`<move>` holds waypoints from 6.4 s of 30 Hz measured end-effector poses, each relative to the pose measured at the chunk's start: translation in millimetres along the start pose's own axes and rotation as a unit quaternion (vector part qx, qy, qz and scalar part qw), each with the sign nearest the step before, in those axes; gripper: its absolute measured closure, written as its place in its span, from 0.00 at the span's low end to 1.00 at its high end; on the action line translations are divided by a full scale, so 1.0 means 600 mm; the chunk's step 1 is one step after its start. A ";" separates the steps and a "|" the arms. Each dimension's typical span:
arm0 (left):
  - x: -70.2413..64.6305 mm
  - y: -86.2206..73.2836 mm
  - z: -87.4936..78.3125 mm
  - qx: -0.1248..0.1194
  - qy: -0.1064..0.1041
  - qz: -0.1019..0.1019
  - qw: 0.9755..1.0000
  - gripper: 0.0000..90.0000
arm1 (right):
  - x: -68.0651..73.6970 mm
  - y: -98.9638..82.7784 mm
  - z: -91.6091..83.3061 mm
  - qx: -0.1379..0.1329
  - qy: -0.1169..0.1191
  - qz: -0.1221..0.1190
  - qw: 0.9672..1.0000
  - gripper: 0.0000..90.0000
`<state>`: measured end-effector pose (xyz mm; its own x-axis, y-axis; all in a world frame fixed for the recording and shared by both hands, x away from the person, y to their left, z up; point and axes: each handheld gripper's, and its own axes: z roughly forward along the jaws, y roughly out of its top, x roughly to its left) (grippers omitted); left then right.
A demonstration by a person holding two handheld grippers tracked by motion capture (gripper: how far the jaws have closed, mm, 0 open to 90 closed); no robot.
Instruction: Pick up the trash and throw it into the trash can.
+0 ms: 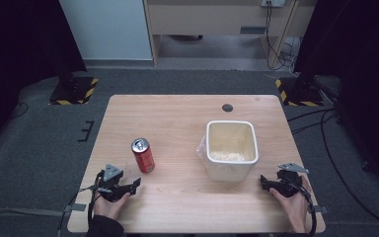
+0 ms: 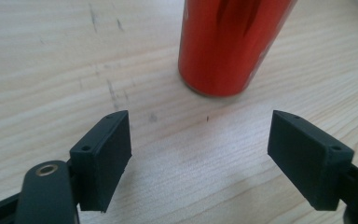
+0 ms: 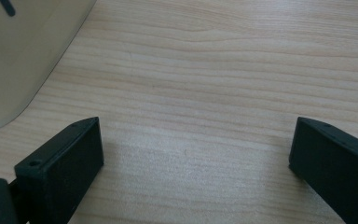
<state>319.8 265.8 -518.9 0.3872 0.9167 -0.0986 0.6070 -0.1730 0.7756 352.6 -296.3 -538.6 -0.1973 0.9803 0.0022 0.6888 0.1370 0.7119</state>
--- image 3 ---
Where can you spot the beige cup with dark print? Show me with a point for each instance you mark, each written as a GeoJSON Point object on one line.
{"type": "Point", "coordinates": [15, 62]}

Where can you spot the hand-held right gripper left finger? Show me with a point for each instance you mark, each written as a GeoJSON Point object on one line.
{"type": "Point", "coordinates": [60, 174]}

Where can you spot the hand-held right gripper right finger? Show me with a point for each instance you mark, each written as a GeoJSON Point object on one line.
{"type": "Point", "coordinates": [335, 168]}

